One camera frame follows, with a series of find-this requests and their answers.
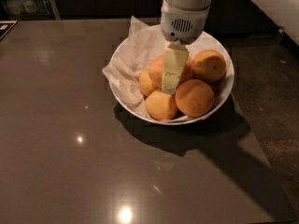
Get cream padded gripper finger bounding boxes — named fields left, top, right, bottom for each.
left=162, top=40, right=189, bottom=95

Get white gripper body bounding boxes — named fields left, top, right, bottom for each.
left=160, top=0, right=209, bottom=45

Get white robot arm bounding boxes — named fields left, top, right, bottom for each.
left=161, top=0, right=211, bottom=94

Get left hidden orange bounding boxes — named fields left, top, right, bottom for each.
left=138, top=69, right=157, bottom=97

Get white ceramic bowl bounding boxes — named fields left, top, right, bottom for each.
left=108, top=22, right=235, bottom=126

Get crumpled white paper liner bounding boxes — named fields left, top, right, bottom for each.
left=102, top=15, right=225, bottom=124

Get clear plastic bottles on shelf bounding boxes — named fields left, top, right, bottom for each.
left=0, top=0, right=52, bottom=16

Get black framed panel at left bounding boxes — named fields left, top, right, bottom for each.
left=0, top=21, right=17, bottom=40

